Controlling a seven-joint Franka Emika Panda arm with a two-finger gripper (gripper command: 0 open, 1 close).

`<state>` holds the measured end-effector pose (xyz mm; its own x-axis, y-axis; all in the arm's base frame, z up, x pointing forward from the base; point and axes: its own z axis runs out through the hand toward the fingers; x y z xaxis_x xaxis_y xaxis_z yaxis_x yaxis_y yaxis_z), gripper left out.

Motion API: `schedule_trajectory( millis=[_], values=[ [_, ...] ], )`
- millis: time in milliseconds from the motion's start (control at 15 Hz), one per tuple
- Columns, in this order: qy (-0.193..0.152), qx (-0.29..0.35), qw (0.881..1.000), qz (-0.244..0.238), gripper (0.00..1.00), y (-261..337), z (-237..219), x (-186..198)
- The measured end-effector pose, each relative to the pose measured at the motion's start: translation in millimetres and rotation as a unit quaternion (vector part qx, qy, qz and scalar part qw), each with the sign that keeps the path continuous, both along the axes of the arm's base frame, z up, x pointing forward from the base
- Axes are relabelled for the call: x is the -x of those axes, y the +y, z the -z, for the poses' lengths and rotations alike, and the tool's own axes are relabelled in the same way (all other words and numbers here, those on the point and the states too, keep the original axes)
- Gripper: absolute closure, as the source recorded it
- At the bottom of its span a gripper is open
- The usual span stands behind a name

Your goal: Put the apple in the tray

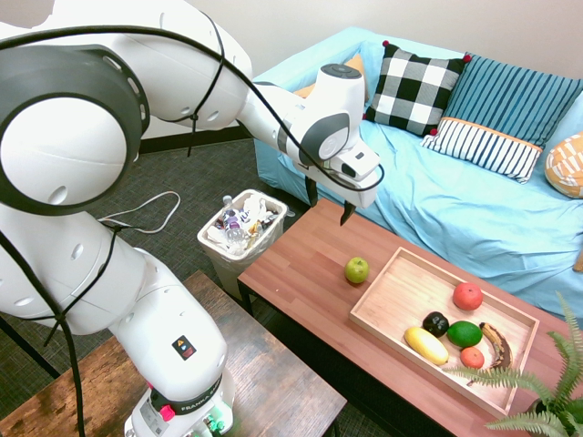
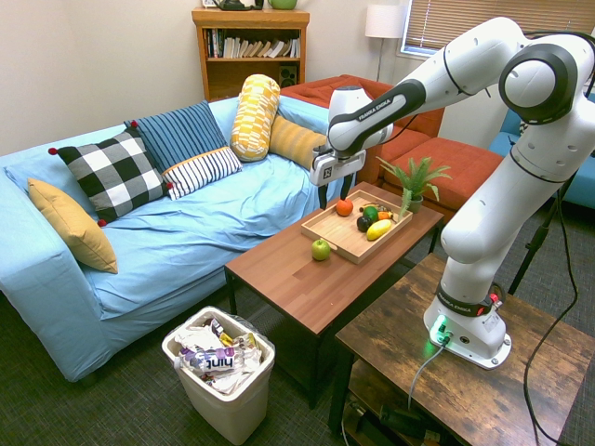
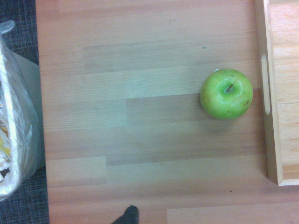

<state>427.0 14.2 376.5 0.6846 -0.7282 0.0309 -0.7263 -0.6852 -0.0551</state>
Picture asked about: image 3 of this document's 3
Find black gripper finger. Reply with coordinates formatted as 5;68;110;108
111;205;140;224

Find light wooden tray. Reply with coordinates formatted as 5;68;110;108
254;0;299;187

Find grey trash bin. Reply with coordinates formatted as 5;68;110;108
10;50;47;172

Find green apple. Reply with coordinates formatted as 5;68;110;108
199;68;254;120

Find bin with clear plastic bag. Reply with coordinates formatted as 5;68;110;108
0;20;41;202

